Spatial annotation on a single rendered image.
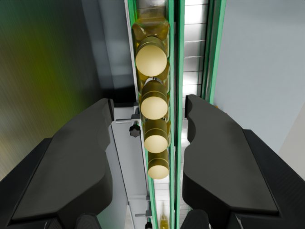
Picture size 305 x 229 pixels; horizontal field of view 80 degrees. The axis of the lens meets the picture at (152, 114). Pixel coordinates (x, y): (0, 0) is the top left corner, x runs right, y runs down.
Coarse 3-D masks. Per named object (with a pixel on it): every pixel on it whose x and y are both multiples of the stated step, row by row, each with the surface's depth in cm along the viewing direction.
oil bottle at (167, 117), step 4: (140, 96) 32; (168, 96) 32; (140, 100) 32; (168, 100) 31; (140, 104) 31; (168, 104) 31; (168, 108) 31; (140, 112) 32; (168, 112) 32; (140, 116) 33; (144, 116) 32; (164, 116) 31; (168, 116) 32; (144, 120) 32; (168, 120) 33
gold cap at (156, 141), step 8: (152, 120) 28; (160, 120) 28; (144, 128) 29; (152, 128) 26; (160, 128) 26; (144, 136) 26; (152, 136) 25; (160, 136) 25; (144, 144) 26; (152, 144) 25; (160, 144) 25; (152, 152) 26
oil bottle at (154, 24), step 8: (144, 16) 35; (152, 16) 34; (160, 16) 33; (136, 24) 25; (144, 24) 25; (152, 24) 25; (160, 24) 25; (168, 24) 26; (136, 32) 25; (144, 32) 24; (152, 32) 24; (160, 32) 24; (168, 32) 25; (136, 40) 25; (168, 40) 26; (136, 48) 26; (168, 48) 26; (168, 56) 27
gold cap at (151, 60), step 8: (144, 40) 21; (152, 40) 20; (160, 40) 22; (144, 48) 19; (152, 48) 19; (160, 48) 19; (136, 56) 19; (144, 56) 19; (152, 56) 19; (160, 56) 19; (136, 64) 20; (144, 64) 19; (152, 64) 19; (160, 64) 19; (144, 72) 20; (152, 72) 20; (160, 72) 20
